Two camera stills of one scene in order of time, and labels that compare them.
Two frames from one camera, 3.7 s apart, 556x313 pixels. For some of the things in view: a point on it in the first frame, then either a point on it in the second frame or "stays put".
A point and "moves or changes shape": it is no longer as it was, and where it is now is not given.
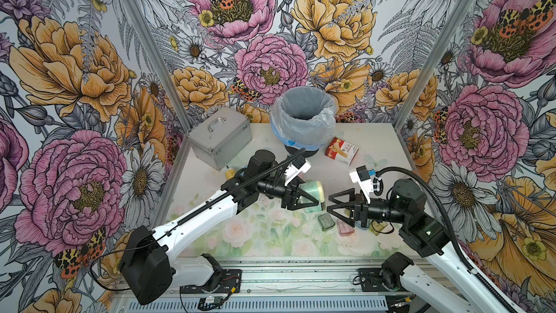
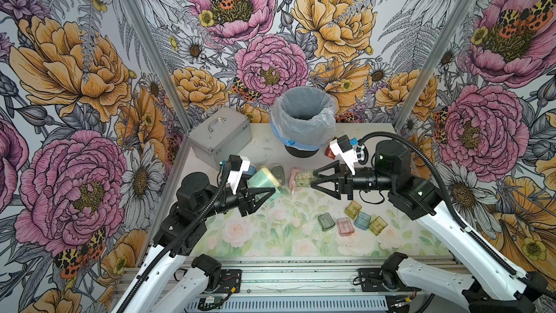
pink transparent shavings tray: (344, 230) stays put
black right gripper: (359, 211) -> (344, 182)
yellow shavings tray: (377, 227) stays put
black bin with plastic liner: (304, 118) stays put
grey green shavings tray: (326, 222) stays put
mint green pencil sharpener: (313, 188) moves or changes shape
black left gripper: (287, 198) -> (249, 203)
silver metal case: (221, 138) stays put
